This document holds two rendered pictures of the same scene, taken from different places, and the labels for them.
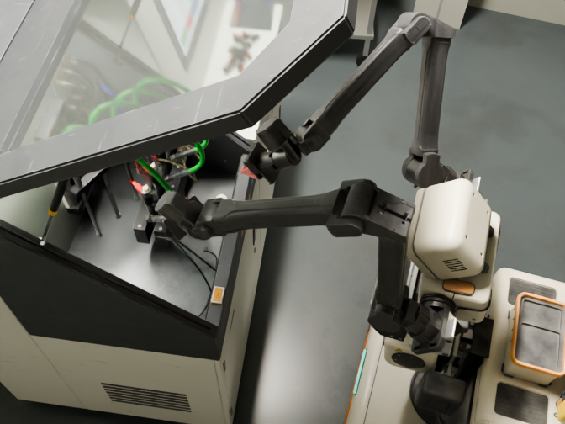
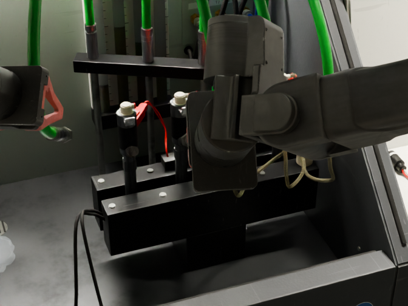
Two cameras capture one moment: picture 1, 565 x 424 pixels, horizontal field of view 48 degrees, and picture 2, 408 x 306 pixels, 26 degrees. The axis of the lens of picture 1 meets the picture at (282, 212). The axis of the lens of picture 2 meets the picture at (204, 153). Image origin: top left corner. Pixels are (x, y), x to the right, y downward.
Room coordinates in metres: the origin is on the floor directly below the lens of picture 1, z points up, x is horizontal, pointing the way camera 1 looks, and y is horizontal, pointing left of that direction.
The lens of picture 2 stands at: (0.70, -0.61, 1.79)
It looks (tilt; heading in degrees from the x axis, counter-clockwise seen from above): 35 degrees down; 64
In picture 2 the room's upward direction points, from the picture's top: straight up
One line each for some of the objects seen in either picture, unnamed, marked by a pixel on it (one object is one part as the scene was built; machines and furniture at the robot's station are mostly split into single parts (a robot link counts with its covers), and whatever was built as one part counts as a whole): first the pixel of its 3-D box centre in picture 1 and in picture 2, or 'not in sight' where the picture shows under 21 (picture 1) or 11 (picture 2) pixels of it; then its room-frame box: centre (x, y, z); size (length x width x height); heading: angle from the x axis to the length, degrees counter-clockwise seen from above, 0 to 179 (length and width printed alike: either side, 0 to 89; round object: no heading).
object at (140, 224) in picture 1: (166, 198); (206, 209); (1.18, 0.38, 0.91); 0.34 x 0.10 x 0.15; 174
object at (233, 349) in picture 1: (241, 306); not in sight; (1.03, 0.14, 0.44); 0.65 x 0.02 x 0.68; 174
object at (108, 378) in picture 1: (168, 302); not in sight; (1.07, 0.42, 0.39); 0.70 x 0.58 x 0.79; 174
